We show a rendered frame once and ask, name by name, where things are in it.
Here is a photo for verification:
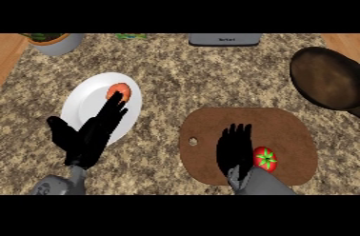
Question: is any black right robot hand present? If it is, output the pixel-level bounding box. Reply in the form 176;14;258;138
215;123;255;183

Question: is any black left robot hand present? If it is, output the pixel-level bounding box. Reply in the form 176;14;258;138
44;90;130;170

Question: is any red tomato with green stem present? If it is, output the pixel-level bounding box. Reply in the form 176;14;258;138
254;146;279;173

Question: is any brown wooden cutting board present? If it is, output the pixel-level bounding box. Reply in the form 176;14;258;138
179;107;319;187

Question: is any dark brown round pan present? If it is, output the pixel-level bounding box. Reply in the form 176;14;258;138
288;46;360;118

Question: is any white round plate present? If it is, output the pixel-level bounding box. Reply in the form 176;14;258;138
61;71;143;148

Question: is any orange round fruit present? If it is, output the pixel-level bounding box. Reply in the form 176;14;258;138
105;82;134;103

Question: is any grey plant pot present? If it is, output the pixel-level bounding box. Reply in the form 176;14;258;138
18;32;86;57

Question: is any green packet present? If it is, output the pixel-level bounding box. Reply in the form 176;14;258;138
114;32;149;40

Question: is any grey flat appliance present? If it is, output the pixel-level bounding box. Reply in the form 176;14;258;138
187;32;263;48

